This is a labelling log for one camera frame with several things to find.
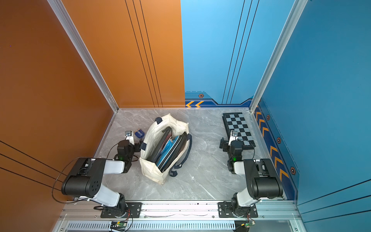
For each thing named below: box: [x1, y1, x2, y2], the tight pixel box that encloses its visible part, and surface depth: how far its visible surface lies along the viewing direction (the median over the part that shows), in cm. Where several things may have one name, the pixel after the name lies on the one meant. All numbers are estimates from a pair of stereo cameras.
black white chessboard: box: [221, 112, 257, 150], surface depth 107 cm
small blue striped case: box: [134, 128, 145, 139], surface depth 104 cm
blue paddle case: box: [156, 135, 180, 168], surface depth 82 cm
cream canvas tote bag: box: [139, 113, 193, 185], surface depth 81 cm
